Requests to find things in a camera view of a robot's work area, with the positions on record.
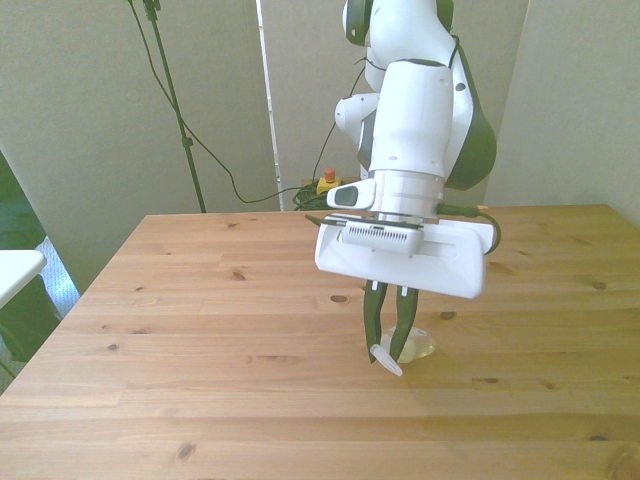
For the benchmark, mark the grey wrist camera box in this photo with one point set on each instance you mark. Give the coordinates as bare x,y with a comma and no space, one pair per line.
382,238

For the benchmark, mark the white vertical wall strip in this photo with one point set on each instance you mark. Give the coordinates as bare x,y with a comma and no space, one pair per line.
270,100

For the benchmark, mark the yellow emergency stop box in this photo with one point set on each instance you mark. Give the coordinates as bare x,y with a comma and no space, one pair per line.
328,183

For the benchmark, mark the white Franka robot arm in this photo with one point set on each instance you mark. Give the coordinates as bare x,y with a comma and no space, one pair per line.
415,115

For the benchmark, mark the black camera stand pole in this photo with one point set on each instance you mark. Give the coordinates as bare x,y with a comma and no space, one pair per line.
172,100

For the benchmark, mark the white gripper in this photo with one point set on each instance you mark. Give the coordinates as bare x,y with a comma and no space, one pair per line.
450,270

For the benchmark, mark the white side table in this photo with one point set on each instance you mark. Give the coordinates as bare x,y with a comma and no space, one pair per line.
17,272

